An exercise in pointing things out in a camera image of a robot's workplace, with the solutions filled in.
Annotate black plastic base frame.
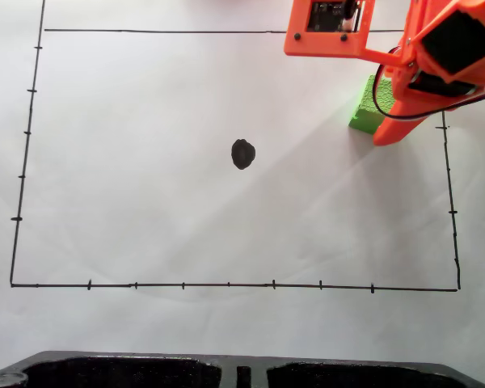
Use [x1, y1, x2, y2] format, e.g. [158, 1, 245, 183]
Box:
[0, 350, 485, 388]

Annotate white paper sheet drawn rectangle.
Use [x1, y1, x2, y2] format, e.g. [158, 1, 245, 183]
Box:
[0, 0, 485, 383]

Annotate orange gripper camera box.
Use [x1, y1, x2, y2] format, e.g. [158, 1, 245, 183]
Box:
[284, 0, 413, 68]

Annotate green patterned block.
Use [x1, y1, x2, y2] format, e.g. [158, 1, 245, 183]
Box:
[348, 74, 394, 135]

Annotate black white red motor cable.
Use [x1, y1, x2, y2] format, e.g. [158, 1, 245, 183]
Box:
[372, 64, 485, 121]

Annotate black dot mark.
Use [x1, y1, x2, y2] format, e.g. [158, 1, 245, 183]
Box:
[230, 138, 257, 171]

